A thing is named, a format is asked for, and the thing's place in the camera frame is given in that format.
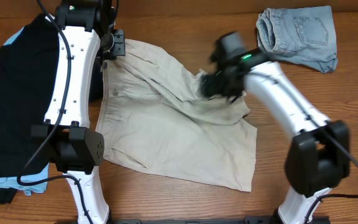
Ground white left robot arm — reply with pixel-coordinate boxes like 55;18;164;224
31;0;115;223

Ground folded blue denim shorts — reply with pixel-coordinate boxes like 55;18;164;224
256;6;338;73

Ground light blue garment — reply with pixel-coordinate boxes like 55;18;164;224
0;26;50;197

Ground black t-shirt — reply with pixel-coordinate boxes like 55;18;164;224
0;12;105;205

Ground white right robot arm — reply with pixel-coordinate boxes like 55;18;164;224
201;32;350;223

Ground beige cotton shorts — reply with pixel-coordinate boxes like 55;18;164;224
96;39;257;192

